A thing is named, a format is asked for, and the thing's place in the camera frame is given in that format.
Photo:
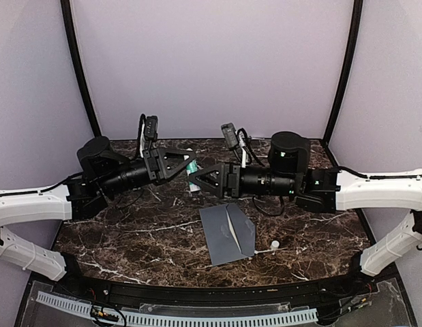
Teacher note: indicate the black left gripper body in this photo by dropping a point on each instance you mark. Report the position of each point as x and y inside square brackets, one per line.
[151, 156]

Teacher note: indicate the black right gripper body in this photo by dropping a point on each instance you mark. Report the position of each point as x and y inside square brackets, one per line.
[235, 180]

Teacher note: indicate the white letter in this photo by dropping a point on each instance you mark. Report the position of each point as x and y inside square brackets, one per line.
[232, 231]

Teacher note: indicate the blue-grey envelope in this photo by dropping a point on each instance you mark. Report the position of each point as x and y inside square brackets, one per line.
[220, 243]

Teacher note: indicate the white glue stick cap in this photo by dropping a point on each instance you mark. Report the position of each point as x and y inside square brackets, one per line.
[274, 245]

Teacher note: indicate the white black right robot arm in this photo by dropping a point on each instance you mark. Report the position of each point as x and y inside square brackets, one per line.
[326, 191]

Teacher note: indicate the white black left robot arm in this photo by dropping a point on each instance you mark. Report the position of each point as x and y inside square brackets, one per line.
[104, 175]

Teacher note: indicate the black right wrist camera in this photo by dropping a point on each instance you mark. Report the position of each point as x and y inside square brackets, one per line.
[230, 136]

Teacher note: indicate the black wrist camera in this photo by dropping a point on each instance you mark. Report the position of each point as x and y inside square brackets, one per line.
[150, 129]
[230, 136]

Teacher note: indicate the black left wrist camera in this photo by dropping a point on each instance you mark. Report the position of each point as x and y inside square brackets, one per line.
[150, 129]

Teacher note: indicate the black front table rail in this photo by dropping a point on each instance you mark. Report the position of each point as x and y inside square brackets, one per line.
[121, 294]

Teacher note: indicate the white slotted cable duct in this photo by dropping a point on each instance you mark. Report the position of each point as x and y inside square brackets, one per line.
[158, 315]

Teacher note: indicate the black left frame post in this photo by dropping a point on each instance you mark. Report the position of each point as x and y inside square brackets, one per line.
[72, 41]

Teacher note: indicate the black frame post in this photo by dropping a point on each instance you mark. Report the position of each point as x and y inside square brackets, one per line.
[72, 41]
[351, 44]

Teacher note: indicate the black right frame post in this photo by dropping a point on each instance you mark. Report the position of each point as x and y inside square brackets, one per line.
[351, 44]

